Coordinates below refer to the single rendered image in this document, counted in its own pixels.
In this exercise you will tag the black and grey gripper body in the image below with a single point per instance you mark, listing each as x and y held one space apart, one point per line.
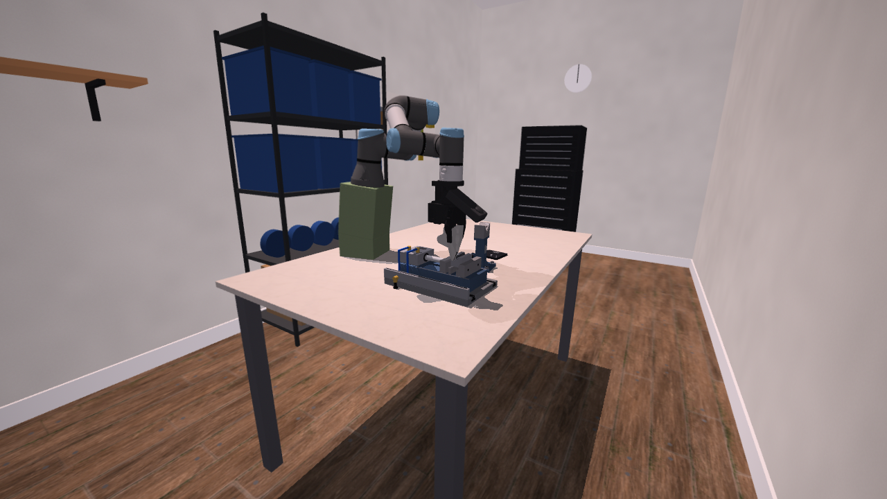
441 208

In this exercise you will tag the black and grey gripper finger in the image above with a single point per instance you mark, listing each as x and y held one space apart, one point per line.
460 235
448 237

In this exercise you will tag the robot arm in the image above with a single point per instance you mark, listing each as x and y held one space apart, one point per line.
405 116

